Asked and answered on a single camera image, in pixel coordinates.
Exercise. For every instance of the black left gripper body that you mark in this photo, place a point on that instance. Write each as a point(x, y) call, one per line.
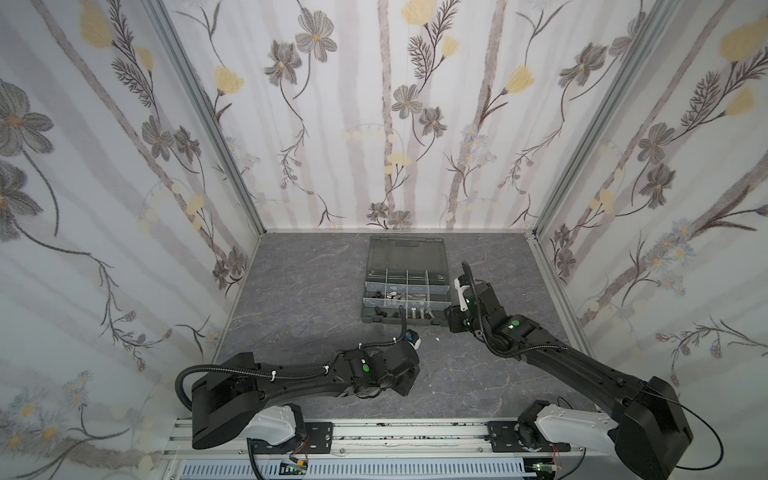
point(405, 372)

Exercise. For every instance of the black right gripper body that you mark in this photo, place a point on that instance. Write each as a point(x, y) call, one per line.
point(475, 297)

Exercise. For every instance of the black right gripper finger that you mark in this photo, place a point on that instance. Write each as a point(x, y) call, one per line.
point(458, 320)
point(469, 277)

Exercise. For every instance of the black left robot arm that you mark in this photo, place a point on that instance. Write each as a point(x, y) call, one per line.
point(224, 398)

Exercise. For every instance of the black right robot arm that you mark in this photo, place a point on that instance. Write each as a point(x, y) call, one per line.
point(640, 422)

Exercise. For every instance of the green plastic organizer box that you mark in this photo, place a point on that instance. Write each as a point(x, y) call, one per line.
point(416, 266)

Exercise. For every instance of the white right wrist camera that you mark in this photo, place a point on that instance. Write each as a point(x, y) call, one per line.
point(461, 287)

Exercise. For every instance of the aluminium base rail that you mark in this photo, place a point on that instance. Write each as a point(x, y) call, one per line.
point(377, 438)

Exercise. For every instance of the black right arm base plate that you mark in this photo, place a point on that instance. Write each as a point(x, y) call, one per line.
point(508, 437)

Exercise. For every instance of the white slotted cable duct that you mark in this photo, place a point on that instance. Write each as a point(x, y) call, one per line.
point(371, 468)

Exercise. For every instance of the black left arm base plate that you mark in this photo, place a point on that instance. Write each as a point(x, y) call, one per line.
point(306, 437)

